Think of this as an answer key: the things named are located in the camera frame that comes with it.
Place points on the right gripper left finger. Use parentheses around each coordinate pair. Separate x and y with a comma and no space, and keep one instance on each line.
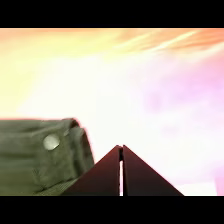
(103,176)

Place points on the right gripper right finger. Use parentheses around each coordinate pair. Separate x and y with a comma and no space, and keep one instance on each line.
(143,178)

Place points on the olive green pants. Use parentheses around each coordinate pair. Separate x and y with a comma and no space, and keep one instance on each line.
(30,160)

